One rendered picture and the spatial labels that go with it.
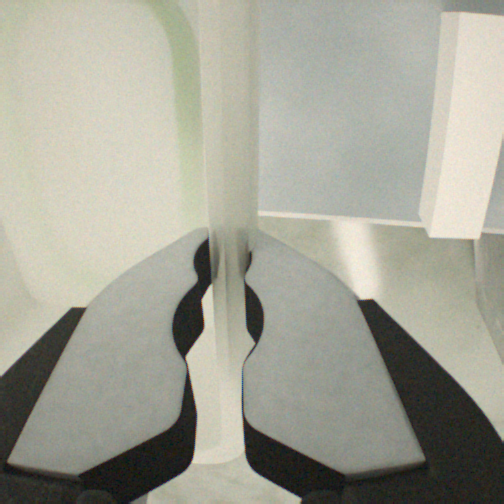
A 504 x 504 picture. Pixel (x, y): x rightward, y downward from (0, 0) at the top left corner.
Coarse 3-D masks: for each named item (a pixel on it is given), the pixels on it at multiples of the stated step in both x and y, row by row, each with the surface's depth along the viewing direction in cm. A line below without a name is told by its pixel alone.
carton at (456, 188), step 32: (448, 32) 34; (480, 32) 31; (448, 64) 35; (480, 64) 33; (448, 96) 36; (480, 96) 35; (448, 128) 37; (480, 128) 36; (448, 160) 39; (480, 160) 38; (448, 192) 40; (480, 192) 40; (448, 224) 42; (480, 224) 42
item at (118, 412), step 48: (192, 240) 11; (144, 288) 9; (192, 288) 9; (96, 336) 8; (144, 336) 8; (192, 336) 9; (48, 384) 7; (96, 384) 7; (144, 384) 7; (48, 432) 6; (96, 432) 6; (144, 432) 6; (192, 432) 7; (96, 480) 5; (144, 480) 6
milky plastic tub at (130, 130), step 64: (0, 0) 14; (64, 0) 14; (128, 0) 13; (192, 0) 13; (256, 0) 7; (0, 64) 15; (64, 64) 15; (128, 64) 15; (192, 64) 14; (256, 64) 8; (0, 128) 17; (64, 128) 17; (128, 128) 16; (192, 128) 16; (256, 128) 9; (0, 192) 19; (64, 192) 19; (128, 192) 18; (192, 192) 17; (256, 192) 10; (0, 256) 21; (64, 256) 21; (128, 256) 20; (0, 320) 21; (192, 384) 19
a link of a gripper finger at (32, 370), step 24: (72, 312) 8; (48, 336) 8; (24, 360) 7; (48, 360) 7; (0, 384) 7; (24, 384) 7; (0, 408) 6; (24, 408) 6; (0, 432) 6; (0, 456) 5; (0, 480) 5; (24, 480) 5; (48, 480) 5
